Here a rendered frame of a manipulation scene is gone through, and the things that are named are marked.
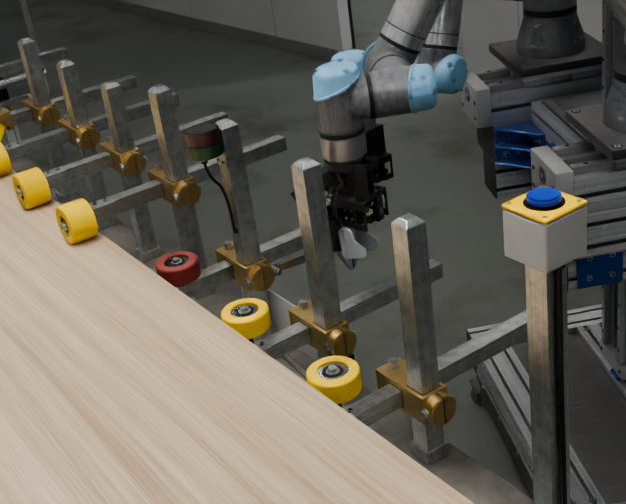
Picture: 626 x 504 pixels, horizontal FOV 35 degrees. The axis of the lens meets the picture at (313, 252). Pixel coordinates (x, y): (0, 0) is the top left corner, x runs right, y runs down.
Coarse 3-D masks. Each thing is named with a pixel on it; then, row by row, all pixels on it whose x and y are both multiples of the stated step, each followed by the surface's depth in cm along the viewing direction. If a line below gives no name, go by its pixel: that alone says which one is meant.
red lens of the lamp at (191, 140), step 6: (210, 132) 174; (216, 132) 175; (186, 138) 175; (192, 138) 174; (198, 138) 173; (204, 138) 173; (210, 138) 174; (216, 138) 175; (192, 144) 174; (198, 144) 174; (204, 144) 174; (210, 144) 174
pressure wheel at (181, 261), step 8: (168, 256) 188; (176, 256) 188; (184, 256) 188; (192, 256) 187; (160, 264) 185; (168, 264) 186; (176, 264) 185; (184, 264) 184; (192, 264) 184; (160, 272) 184; (168, 272) 183; (176, 272) 183; (184, 272) 183; (192, 272) 184; (200, 272) 187; (168, 280) 184; (176, 280) 183; (184, 280) 184; (192, 280) 185
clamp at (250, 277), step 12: (216, 252) 196; (228, 252) 194; (240, 264) 189; (252, 264) 189; (264, 264) 189; (240, 276) 190; (252, 276) 187; (264, 276) 188; (252, 288) 190; (264, 288) 189
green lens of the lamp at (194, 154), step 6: (216, 144) 175; (192, 150) 175; (198, 150) 174; (204, 150) 174; (210, 150) 175; (216, 150) 175; (222, 150) 177; (192, 156) 176; (198, 156) 175; (204, 156) 175; (210, 156) 175; (216, 156) 176
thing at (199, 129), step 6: (192, 126) 177; (198, 126) 177; (204, 126) 176; (210, 126) 176; (216, 126) 176; (186, 132) 175; (192, 132) 174; (198, 132) 174; (204, 132) 174; (222, 156) 179; (204, 162) 177; (222, 162) 179; (210, 174) 179; (216, 180) 180; (222, 186) 181; (222, 192) 182; (228, 204) 183; (234, 228) 185
